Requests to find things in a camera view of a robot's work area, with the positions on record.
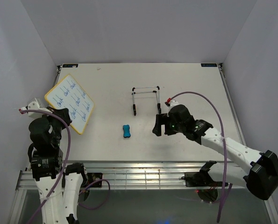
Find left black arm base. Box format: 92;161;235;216
83;173;103;201

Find yellow framed whiteboard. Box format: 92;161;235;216
44;74;95;135

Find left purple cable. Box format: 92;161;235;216
19;108;111;224

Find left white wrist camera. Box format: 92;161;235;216
19;98;52;119

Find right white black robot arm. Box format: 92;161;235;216
152;103;278;200

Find blue table label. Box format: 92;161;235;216
201;63;218;67
62;64;78;68

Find left blue table label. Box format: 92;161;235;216
62;64;78;68

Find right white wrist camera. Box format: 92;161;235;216
165;98;179;108

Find right blue table label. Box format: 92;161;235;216
201;63;218;67

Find black wire whiteboard stand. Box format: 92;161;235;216
131;85;162;116

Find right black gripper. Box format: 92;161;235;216
153;112;185;136

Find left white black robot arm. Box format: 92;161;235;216
28;107;88;224

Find aluminium rail frame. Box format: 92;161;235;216
9;63;278;224

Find blue bone-shaped eraser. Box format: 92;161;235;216
122;125;131;138

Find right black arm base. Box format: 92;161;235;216
181;172;218;203

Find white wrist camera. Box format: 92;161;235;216
19;98;52;119
165;98;179;108

